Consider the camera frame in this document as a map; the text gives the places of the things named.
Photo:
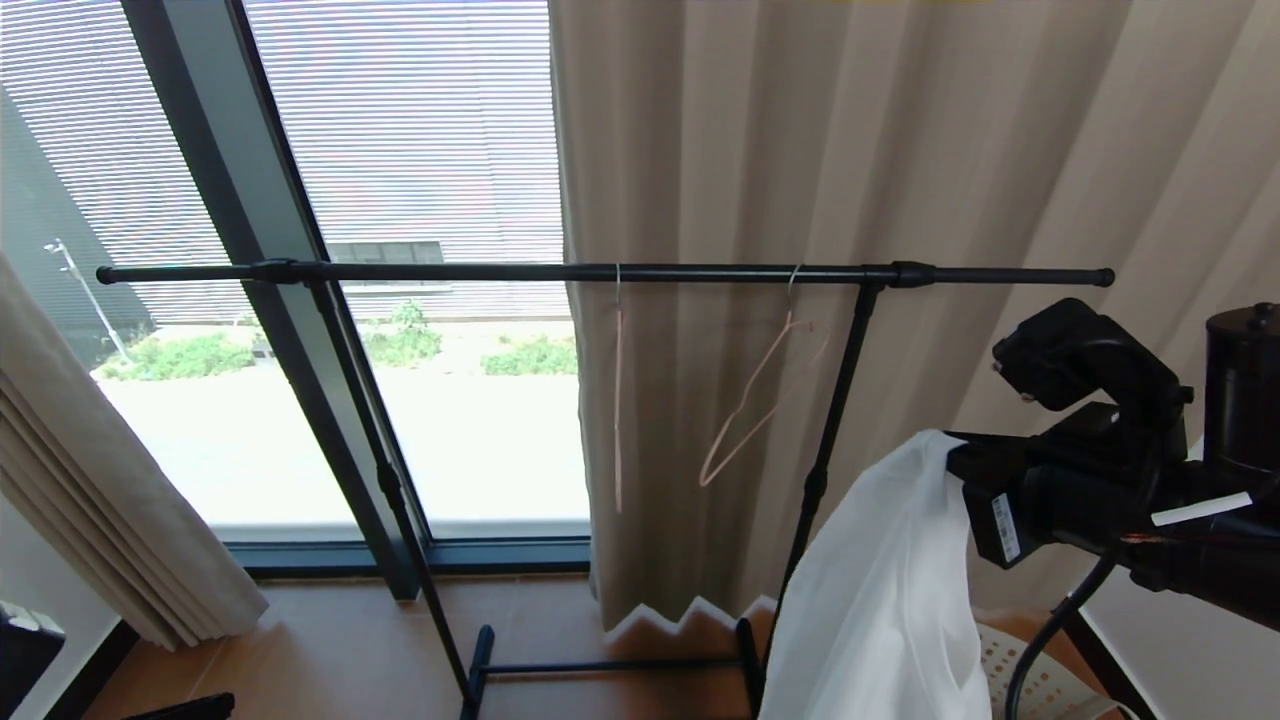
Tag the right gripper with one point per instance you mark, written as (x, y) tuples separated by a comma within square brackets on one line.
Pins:
[(1070, 510)]

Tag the pink clothes hanger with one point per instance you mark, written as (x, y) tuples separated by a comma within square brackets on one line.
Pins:
[(618, 400), (789, 318)]

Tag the beige curtain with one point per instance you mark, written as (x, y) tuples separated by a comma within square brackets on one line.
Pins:
[(800, 150), (100, 500)]

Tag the white printed t-shirt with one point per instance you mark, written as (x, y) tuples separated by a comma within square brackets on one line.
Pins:
[(880, 600)]

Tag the white laundry basket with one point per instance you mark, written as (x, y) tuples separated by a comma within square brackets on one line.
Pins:
[(1040, 690)]

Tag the window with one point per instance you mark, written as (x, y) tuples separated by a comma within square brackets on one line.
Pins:
[(450, 150)]

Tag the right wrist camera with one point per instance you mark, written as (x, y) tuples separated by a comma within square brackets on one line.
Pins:
[(1080, 360)]

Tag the black clothes rack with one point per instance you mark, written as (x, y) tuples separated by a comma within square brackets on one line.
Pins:
[(500, 272)]

